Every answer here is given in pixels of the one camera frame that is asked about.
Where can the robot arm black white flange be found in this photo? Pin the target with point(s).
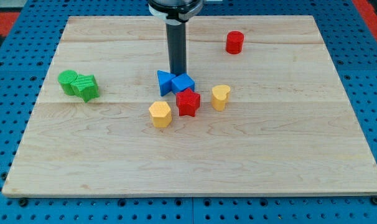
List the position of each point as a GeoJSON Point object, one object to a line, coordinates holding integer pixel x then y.
{"type": "Point", "coordinates": [175, 12]}

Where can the red star block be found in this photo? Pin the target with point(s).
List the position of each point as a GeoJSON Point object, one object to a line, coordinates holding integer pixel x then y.
{"type": "Point", "coordinates": [188, 102]}

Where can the yellow hexagon block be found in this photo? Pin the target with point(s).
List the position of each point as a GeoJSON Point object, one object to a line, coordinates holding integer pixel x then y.
{"type": "Point", "coordinates": [161, 114]}

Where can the blue cube block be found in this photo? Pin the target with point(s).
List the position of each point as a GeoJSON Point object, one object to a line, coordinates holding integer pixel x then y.
{"type": "Point", "coordinates": [181, 83]}

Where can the yellow heart block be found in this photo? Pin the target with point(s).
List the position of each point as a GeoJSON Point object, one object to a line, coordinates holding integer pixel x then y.
{"type": "Point", "coordinates": [220, 96]}

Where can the blue triangle block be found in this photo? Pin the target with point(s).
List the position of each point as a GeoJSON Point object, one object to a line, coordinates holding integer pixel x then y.
{"type": "Point", "coordinates": [165, 82]}

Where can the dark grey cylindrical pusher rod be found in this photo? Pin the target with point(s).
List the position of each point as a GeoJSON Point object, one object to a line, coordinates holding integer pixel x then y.
{"type": "Point", "coordinates": [176, 43]}

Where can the light wooden board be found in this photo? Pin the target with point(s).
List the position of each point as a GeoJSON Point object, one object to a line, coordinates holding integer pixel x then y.
{"type": "Point", "coordinates": [287, 130]}

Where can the red cylinder block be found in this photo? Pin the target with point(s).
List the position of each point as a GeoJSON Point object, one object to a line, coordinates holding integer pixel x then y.
{"type": "Point", "coordinates": [234, 42]}

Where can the green star block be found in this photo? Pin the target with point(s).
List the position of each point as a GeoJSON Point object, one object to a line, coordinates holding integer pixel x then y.
{"type": "Point", "coordinates": [85, 87]}

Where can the green cylinder block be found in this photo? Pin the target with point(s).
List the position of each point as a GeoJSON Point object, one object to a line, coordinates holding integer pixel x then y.
{"type": "Point", "coordinates": [65, 79]}

